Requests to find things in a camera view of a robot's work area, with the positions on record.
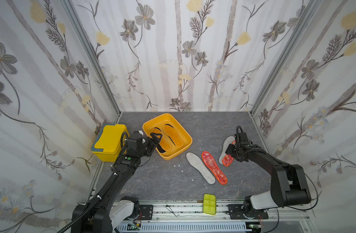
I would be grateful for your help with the green compartment box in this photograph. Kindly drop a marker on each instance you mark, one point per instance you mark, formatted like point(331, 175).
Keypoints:
point(209, 204)

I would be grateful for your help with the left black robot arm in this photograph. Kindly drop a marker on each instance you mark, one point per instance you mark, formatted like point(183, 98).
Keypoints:
point(99, 215)

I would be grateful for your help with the orange translucent insole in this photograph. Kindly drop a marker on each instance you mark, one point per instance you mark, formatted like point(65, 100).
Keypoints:
point(158, 131)
point(175, 137)

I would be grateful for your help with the yellow plastic storage tray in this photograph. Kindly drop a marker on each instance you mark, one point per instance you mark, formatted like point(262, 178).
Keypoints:
point(159, 122)

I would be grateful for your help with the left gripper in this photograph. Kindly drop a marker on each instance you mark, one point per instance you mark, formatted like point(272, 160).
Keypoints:
point(152, 144)

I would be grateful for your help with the black insole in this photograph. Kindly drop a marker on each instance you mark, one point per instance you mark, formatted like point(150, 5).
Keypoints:
point(163, 146)
point(167, 127)

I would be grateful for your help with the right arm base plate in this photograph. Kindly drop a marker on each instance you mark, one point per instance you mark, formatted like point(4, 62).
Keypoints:
point(237, 212)

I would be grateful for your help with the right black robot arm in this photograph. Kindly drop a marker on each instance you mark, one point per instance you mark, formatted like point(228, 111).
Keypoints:
point(288, 186)

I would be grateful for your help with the yellow lidded box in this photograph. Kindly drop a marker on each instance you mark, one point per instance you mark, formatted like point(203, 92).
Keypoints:
point(107, 145)

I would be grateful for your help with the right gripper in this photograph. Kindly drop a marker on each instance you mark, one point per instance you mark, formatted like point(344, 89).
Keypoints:
point(233, 150)

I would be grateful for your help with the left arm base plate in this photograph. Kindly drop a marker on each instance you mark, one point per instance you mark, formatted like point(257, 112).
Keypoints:
point(144, 212)

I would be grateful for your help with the aluminium rail frame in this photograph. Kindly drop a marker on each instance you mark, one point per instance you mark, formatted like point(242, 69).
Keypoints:
point(281, 220)

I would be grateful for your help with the red patterned insole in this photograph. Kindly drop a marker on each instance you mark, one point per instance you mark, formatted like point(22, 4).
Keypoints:
point(227, 160)
point(211, 164)

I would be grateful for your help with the grey felt insole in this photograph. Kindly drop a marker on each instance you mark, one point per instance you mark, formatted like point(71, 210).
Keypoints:
point(229, 140)
point(198, 164)

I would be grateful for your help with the white slotted cable duct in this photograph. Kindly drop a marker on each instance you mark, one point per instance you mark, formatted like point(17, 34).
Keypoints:
point(185, 227)

